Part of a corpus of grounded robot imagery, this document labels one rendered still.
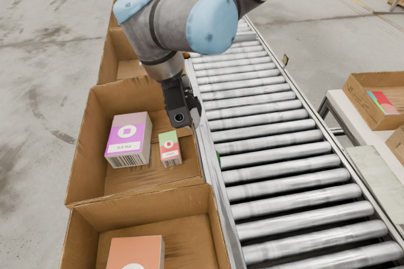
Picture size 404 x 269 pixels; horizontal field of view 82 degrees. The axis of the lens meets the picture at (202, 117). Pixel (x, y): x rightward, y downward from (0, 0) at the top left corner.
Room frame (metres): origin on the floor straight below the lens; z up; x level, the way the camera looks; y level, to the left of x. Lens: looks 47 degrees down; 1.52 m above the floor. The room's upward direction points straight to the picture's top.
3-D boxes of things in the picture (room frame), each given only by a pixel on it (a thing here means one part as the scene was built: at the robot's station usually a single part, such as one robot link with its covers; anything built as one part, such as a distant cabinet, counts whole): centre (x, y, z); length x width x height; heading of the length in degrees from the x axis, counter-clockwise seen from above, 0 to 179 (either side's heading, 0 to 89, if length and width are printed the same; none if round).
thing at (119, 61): (0.80, 0.23, 0.96); 0.39 x 0.29 x 0.17; 10
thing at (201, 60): (1.24, -0.16, 0.72); 0.52 x 0.05 x 0.05; 100
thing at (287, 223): (0.28, -0.33, 0.72); 0.52 x 0.05 x 0.05; 100
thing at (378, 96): (0.79, -0.82, 0.76); 0.19 x 0.14 x 0.02; 0
